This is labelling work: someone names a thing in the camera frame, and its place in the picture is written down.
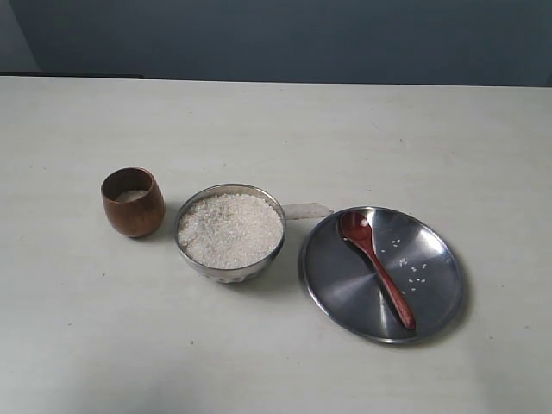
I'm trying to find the clear tape strip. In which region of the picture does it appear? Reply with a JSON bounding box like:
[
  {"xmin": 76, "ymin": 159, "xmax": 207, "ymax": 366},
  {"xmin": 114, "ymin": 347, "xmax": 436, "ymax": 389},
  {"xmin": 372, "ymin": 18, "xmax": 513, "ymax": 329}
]
[{"xmin": 282, "ymin": 203, "xmax": 333, "ymax": 220}]

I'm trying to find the steel bowl of rice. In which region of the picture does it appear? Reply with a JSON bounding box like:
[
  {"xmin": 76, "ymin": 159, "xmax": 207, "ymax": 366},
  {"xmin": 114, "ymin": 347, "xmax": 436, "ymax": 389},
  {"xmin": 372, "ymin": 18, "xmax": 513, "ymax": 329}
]
[{"xmin": 174, "ymin": 184, "xmax": 286, "ymax": 284}]

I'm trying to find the round steel plate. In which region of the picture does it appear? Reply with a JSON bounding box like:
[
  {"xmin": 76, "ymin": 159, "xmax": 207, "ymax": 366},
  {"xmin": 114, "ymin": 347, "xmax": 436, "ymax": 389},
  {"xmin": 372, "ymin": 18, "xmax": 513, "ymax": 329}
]
[{"xmin": 298, "ymin": 206, "xmax": 467, "ymax": 344}]

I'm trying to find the brown wooden cup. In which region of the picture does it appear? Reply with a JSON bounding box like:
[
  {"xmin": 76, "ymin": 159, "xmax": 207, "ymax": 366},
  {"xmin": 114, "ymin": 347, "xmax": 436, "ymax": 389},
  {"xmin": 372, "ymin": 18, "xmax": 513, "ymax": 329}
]
[{"xmin": 101, "ymin": 167, "xmax": 166, "ymax": 238}]

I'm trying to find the red wooden spoon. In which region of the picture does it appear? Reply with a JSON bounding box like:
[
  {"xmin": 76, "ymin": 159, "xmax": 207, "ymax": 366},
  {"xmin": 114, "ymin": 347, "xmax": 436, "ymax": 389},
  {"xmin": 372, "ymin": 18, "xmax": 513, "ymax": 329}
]
[{"xmin": 339, "ymin": 210, "xmax": 417, "ymax": 330}]

